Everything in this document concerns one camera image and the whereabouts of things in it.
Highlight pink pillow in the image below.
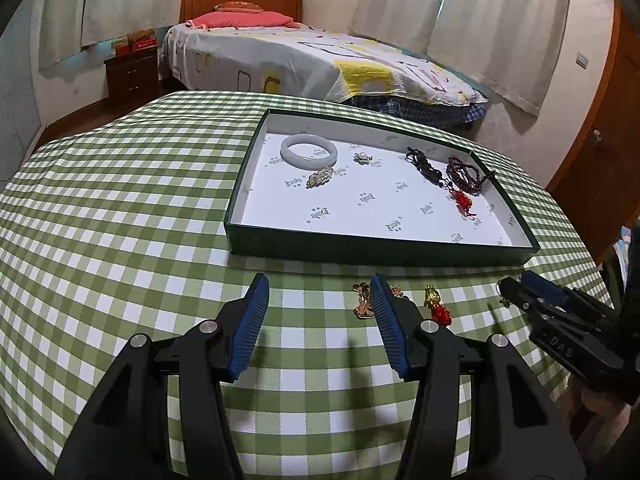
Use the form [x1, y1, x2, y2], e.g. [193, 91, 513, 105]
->
[186, 10, 301, 31]

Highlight patterned bed sheet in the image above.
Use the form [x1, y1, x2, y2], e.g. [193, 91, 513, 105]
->
[162, 21, 491, 108]

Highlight red knot charm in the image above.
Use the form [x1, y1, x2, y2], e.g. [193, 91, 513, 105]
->
[450, 189, 478, 221]

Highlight wooden bed headboard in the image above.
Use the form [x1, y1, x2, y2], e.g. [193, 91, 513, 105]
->
[180, 0, 304, 23]

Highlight person's right hand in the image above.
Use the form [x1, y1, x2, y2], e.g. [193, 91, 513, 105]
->
[580, 385, 631, 416]

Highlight green tray with white lining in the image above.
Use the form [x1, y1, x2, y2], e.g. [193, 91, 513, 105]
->
[223, 107, 542, 266]

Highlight blue patterned cloth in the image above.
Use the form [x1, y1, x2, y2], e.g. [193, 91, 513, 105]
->
[620, 227, 634, 281]

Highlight green checked tablecloth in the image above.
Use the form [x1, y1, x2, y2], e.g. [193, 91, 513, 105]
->
[0, 89, 618, 480]

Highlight red embroidered cushion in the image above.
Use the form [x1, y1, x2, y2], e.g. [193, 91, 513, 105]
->
[214, 1, 263, 14]

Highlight red and gold charm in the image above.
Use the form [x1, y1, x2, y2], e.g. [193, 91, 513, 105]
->
[422, 285, 453, 326]

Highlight brown bead bracelet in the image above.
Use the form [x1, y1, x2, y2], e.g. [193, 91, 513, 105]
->
[446, 156, 497, 196]

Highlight brown wooden door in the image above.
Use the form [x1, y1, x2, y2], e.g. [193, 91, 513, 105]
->
[545, 0, 640, 241]

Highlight white jade bangle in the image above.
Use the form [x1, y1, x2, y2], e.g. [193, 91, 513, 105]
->
[280, 132, 338, 169]

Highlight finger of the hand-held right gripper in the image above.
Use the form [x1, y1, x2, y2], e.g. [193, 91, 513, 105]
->
[499, 276, 543, 313]
[520, 270, 573, 308]

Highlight white curtain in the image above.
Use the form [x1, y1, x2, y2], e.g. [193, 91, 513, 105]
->
[82, 0, 188, 48]
[427, 0, 573, 118]
[350, 0, 453, 43]
[37, 0, 96, 71]

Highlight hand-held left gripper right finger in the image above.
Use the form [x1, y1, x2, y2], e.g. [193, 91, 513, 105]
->
[369, 273, 588, 480]

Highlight blue plaid bed skirt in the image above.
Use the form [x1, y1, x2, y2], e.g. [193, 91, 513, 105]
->
[345, 95, 488, 133]

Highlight dark wooden nightstand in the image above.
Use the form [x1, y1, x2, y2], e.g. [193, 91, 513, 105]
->
[103, 45, 161, 116]

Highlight glass wardrobe sliding doors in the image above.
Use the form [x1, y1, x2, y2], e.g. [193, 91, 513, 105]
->
[0, 0, 46, 181]

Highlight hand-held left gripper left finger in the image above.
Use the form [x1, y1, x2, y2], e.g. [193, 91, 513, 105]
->
[55, 272, 271, 480]

